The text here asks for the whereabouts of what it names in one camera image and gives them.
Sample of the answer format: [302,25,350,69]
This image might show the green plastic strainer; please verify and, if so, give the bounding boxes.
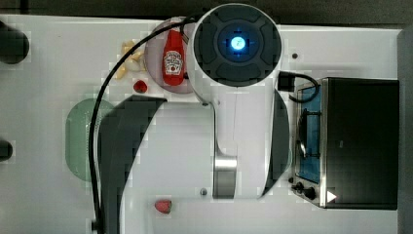
[65,98,95,182]

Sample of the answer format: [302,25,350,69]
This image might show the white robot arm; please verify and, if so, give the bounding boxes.
[186,3,290,199]

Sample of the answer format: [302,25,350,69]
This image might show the red ketchup bottle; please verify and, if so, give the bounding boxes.
[162,29,184,86]

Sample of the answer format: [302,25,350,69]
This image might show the small red strawberry toy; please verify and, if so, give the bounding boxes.
[133,80,148,94]

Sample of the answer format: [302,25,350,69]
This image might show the pink round plate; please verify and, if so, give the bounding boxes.
[144,23,194,95]

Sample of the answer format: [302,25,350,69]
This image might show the peeled toy banana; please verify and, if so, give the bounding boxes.
[115,40,146,79]

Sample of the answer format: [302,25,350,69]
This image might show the large red strawberry toy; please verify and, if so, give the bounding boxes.
[155,199,172,215]

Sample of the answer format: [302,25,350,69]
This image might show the black toaster oven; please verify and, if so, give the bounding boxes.
[289,77,399,211]

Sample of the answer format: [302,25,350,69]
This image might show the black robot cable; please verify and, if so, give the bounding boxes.
[88,15,203,234]

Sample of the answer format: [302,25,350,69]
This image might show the black cylinder lower post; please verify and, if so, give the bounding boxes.
[0,140,13,162]

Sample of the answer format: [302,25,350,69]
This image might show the black cylinder post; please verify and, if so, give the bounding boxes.
[0,21,29,64]
[0,140,13,162]

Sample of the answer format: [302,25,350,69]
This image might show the black cylinder upper post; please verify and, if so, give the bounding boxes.
[0,21,29,64]

